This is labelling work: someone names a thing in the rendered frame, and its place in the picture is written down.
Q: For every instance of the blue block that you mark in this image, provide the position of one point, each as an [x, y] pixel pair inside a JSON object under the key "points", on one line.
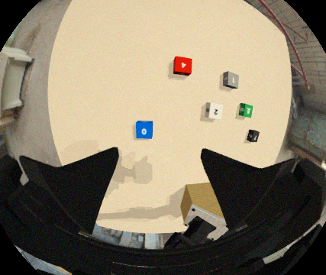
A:
{"points": [[144, 129]]}

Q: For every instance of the red block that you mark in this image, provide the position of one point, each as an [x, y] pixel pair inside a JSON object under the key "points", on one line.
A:
{"points": [[182, 66]]}

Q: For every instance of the green block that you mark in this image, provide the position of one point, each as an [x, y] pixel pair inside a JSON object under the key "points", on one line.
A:
{"points": [[245, 110]]}

